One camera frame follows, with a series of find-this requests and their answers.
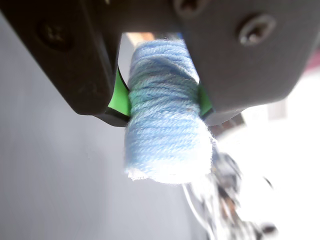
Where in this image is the motor controller circuit board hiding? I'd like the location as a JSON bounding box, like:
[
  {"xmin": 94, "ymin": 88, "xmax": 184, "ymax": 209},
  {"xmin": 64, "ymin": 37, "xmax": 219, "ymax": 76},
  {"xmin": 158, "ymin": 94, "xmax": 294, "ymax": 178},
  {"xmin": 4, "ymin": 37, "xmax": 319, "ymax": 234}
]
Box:
[{"xmin": 204, "ymin": 149, "xmax": 280, "ymax": 240}]

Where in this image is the grey table mat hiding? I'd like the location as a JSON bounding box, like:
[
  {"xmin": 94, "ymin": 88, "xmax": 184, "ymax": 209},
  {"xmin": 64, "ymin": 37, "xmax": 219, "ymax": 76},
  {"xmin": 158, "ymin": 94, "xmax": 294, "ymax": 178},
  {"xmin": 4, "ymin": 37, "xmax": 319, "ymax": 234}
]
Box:
[{"xmin": 0, "ymin": 12, "xmax": 203, "ymax": 240}]

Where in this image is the light blue yarn block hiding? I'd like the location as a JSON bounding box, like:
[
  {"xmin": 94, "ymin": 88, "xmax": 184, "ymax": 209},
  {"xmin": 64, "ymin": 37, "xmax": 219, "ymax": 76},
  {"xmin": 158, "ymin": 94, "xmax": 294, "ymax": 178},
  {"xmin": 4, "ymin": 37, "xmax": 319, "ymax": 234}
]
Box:
[{"xmin": 124, "ymin": 37, "xmax": 219, "ymax": 186}]

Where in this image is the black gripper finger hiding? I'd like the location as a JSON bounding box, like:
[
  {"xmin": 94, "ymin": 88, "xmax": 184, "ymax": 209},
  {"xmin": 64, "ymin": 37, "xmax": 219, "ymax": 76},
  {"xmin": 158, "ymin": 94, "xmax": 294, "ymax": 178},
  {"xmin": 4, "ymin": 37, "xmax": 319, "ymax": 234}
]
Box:
[
  {"xmin": 173, "ymin": 0, "xmax": 320, "ymax": 127},
  {"xmin": 0, "ymin": 0, "xmax": 176, "ymax": 127}
]

